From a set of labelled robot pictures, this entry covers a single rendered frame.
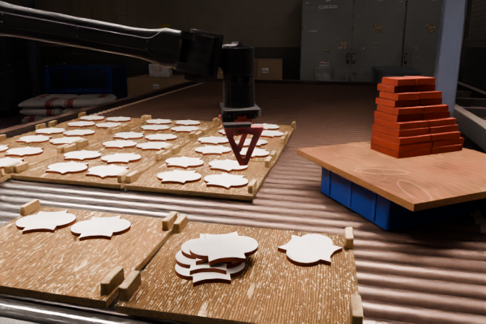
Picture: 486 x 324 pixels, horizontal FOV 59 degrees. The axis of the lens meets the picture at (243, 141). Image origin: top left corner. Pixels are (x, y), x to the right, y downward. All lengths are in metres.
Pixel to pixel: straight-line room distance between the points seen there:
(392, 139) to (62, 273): 0.93
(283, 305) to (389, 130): 0.72
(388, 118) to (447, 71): 1.16
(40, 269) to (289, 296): 0.49
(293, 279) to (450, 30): 1.85
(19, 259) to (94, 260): 0.16
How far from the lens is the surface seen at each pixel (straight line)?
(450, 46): 2.46
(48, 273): 0.94
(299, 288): 0.82
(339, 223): 1.14
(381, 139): 1.35
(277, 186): 1.38
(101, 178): 1.45
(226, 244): 0.88
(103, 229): 1.06
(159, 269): 0.89
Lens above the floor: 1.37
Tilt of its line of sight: 13 degrees down
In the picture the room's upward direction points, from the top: straight up
